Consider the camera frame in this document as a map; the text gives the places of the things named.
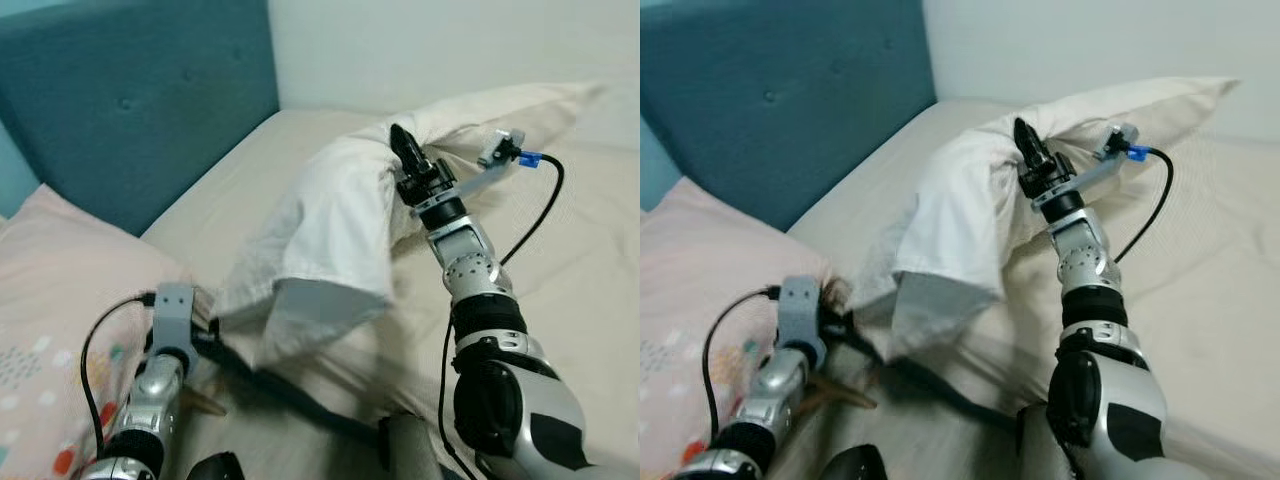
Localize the white pillow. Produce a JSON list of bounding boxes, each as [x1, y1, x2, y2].
[[850, 77, 1242, 363], [213, 82, 607, 371]]

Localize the dark robot left leg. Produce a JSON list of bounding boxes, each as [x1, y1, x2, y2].
[[818, 444, 888, 480], [188, 451, 247, 480]]

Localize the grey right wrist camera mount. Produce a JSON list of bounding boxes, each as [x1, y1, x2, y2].
[[1066, 121, 1142, 191], [455, 129, 527, 198]]

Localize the teal upholstered headboard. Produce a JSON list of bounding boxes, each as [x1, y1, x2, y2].
[[640, 0, 939, 234], [0, 0, 282, 239]]

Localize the pink patterned pillow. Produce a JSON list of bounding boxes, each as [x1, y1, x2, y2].
[[640, 177, 833, 480], [0, 183, 193, 480]]

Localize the beige sheeted bed mattress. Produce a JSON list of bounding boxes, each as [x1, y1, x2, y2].
[[775, 97, 1280, 480], [140, 105, 641, 480]]

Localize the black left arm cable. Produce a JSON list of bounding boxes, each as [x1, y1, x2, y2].
[[701, 286, 781, 446], [79, 292, 157, 453]]

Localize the black cable with blue plug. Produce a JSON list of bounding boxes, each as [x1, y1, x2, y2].
[[1113, 145, 1177, 265], [437, 150, 567, 480]]

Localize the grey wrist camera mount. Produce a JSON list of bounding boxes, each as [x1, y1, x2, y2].
[[776, 275, 827, 369], [1066, 121, 1142, 191], [455, 129, 527, 198], [149, 282, 199, 377]]

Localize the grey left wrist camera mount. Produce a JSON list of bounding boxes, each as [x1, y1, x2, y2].
[[149, 282, 199, 377], [776, 275, 827, 369]]

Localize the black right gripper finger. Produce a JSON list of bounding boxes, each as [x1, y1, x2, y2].
[[1012, 116, 1053, 169], [389, 123, 432, 179]]

